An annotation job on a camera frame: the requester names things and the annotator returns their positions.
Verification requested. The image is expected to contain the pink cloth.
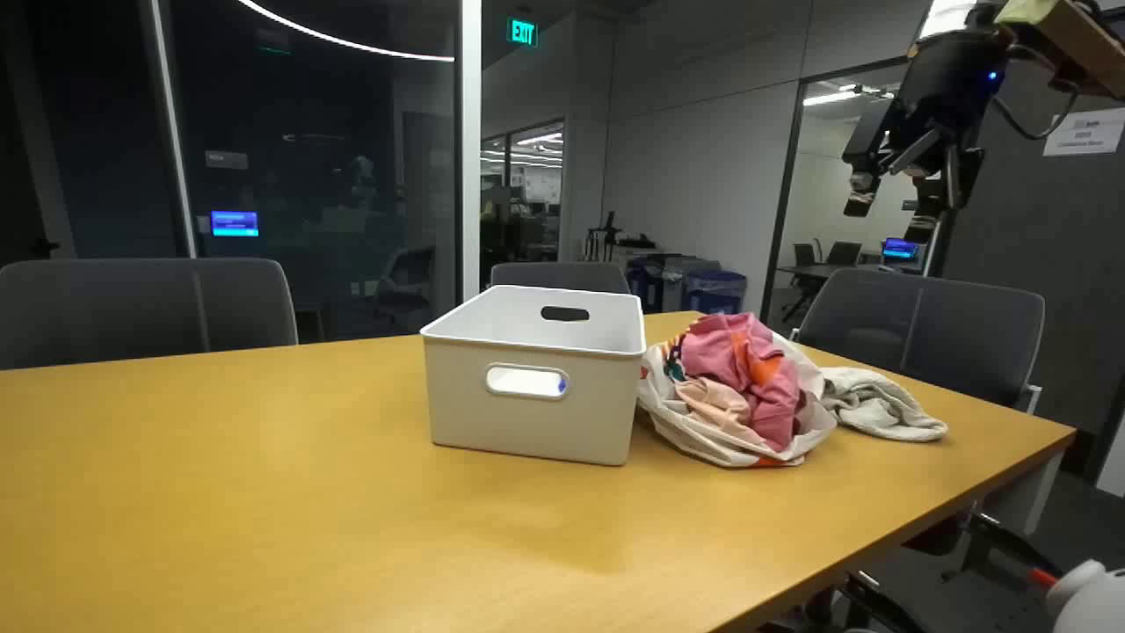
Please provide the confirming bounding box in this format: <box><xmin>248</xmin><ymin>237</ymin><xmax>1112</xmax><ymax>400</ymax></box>
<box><xmin>675</xmin><ymin>311</ymin><xmax>810</xmax><ymax>455</ymax></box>

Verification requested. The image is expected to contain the blue lit wall screen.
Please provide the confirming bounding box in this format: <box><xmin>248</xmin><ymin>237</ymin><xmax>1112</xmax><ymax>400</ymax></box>
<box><xmin>208</xmin><ymin>207</ymin><xmax>263</xmax><ymax>243</ymax></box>

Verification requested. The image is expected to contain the white plastic bag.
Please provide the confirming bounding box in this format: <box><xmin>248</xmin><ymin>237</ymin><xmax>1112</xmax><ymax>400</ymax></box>
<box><xmin>636</xmin><ymin>326</ymin><xmax>845</xmax><ymax>475</ymax></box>

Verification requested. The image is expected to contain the grey white crumpled cloth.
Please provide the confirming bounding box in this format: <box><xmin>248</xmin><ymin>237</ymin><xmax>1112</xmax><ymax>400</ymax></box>
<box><xmin>818</xmin><ymin>367</ymin><xmax>953</xmax><ymax>445</ymax></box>

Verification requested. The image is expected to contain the white window frame post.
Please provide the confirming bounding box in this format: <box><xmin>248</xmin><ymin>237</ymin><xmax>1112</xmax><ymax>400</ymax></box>
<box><xmin>456</xmin><ymin>0</ymin><xmax>484</xmax><ymax>338</ymax></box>

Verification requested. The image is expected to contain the white plastic storage box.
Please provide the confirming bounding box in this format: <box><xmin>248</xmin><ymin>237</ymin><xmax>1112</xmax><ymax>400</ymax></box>
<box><xmin>418</xmin><ymin>281</ymin><xmax>651</xmax><ymax>470</ymax></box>

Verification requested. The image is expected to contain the white bottle with red cap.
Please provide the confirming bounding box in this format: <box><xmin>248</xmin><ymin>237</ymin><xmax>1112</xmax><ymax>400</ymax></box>
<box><xmin>1027</xmin><ymin>557</ymin><xmax>1125</xmax><ymax>633</ymax></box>

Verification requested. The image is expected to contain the curved ceiling light strip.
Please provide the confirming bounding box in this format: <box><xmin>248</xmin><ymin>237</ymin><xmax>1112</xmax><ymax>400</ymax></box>
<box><xmin>236</xmin><ymin>0</ymin><xmax>456</xmax><ymax>67</ymax></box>

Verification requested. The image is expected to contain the wide grey office chair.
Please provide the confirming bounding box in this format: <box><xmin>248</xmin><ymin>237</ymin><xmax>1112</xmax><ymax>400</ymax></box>
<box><xmin>0</xmin><ymin>254</ymin><xmax>303</xmax><ymax>373</ymax></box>

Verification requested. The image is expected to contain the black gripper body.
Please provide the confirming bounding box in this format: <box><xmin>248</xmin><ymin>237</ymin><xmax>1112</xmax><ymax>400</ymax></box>
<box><xmin>872</xmin><ymin>28</ymin><xmax>1020</xmax><ymax>184</ymax></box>

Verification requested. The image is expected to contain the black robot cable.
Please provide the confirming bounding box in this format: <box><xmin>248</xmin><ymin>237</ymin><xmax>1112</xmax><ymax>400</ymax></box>
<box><xmin>993</xmin><ymin>82</ymin><xmax>1091</xmax><ymax>149</ymax></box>

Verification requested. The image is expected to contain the blue laptop screen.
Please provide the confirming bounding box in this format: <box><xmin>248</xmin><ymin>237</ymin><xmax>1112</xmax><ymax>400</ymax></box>
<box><xmin>878</xmin><ymin>237</ymin><xmax>932</xmax><ymax>266</ymax></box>

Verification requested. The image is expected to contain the white paper wall sign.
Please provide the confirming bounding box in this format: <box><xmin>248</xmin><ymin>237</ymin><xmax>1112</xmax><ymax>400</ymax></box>
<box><xmin>1041</xmin><ymin>105</ymin><xmax>1125</xmax><ymax>162</ymax></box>

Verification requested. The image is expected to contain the dark waste bin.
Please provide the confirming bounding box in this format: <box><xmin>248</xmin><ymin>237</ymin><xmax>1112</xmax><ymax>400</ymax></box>
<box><xmin>625</xmin><ymin>249</ymin><xmax>726</xmax><ymax>316</ymax></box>

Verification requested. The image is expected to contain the tan wrist camera mount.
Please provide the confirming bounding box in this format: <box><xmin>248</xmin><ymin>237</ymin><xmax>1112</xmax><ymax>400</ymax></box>
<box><xmin>995</xmin><ymin>0</ymin><xmax>1125</xmax><ymax>103</ymax></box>

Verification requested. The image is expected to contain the peach patterned cloth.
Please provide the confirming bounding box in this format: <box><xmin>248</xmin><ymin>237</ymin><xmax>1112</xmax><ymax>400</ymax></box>
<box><xmin>662</xmin><ymin>341</ymin><xmax>776</xmax><ymax>444</ymax></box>

